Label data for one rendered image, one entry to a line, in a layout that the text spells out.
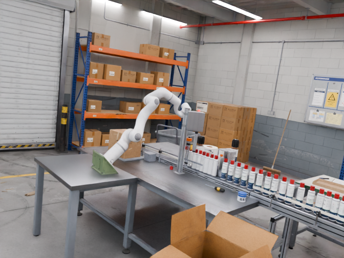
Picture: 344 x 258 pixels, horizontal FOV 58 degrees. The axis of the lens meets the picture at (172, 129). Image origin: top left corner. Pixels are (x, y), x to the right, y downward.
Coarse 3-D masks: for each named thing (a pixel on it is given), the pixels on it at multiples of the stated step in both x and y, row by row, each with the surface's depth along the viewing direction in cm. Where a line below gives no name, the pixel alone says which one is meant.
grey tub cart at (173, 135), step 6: (168, 126) 554; (156, 132) 575; (162, 132) 601; (168, 132) 622; (174, 132) 641; (180, 132) 639; (192, 132) 626; (162, 138) 573; (168, 138) 567; (174, 138) 561; (180, 138) 552; (192, 138) 594; (186, 144) 576
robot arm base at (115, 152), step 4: (116, 144) 297; (112, 148) 295; (116, 148) 294; (120, 148) 295; (108, 152) 293; (112, 152) 293; (116, 152) 293; (120, 152) 295; (104, 156) 291; (108, 156) 291; (112, 156) 292; (116, 156) 294; (108, 160) 286; (112, 160) 292
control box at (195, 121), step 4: (188, 112) 305; (192, 112) 305; (196, 112) 306; (200, 112) 309; (188, 116) 305; (192, 116) 306; (196, 116) 307; (200, 116) 307; (204, 116) 308; (188, 120) 306; (192, 120) 307; (196, 120) 307; (200, 120) 308; (188, 124) 307; (192, 124) 307; (196, 124) 308; (200, 124) 309; (188, 128) 307; (192, 128) 308; (196, 128) 309; (200, 128) 309
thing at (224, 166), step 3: (225, 159) 295; (225, 162) 295; (222, 165) 297; (225, 165) 295; (222, 168) 296; (225, 168) 295; (222, 171) 296; (225, 171) 296; (222, 174) 296; (225, 174) 296; (222, 177) 297; (225, 177) 297
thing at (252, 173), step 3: (252, 168) 274; (252, 171) 274; (249, 174) 277; (252, 174) 274; (249, 177) 276; (252, 177) 274; (249, 180) 276; (252, 180) 274; (249, 183) 276; (252, 183) 275; (249, 186) 276; (252, 186) 275; (249, 189) 276; (252, 189) 276
